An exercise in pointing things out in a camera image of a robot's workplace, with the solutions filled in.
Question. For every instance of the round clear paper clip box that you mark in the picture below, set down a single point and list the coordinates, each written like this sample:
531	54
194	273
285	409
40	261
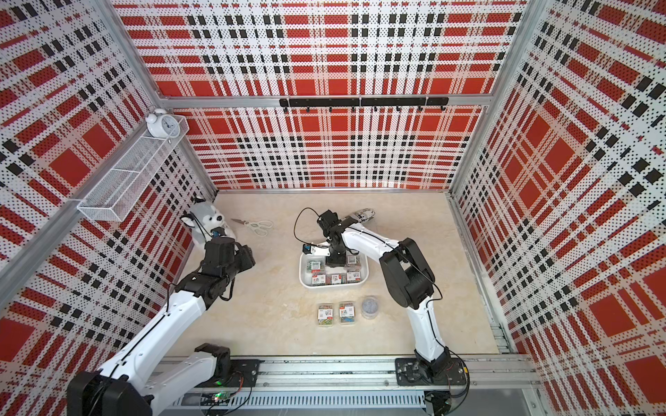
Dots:
370	307

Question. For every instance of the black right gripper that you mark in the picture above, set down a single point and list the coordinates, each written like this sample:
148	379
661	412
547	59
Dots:
333	261

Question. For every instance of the white alarm clock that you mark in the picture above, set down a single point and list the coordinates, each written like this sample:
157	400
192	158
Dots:
162	125

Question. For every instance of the white wire mesh shelf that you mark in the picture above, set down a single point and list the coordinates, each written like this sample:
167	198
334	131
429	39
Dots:
114	196

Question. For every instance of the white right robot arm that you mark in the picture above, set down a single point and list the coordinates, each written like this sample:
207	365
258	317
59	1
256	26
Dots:
408	277

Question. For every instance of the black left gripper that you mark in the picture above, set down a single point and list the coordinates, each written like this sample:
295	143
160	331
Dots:
245	256

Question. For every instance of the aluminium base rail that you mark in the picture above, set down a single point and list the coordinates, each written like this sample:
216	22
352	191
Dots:
378	372

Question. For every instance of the white handled scissors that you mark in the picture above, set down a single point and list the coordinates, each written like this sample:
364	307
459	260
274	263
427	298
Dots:
261	227

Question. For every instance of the grey white husky plush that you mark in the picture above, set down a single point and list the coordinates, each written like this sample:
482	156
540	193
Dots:
202	219

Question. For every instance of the black wall hook rail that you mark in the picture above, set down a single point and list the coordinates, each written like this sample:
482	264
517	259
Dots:
384	101

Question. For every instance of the newspaper print pouch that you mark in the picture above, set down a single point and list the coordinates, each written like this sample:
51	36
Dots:
363	215

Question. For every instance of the white plastic storage box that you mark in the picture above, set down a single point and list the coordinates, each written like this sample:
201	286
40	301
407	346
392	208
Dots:
354	262

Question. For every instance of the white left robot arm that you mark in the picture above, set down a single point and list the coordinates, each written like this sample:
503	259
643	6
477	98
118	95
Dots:
126	384

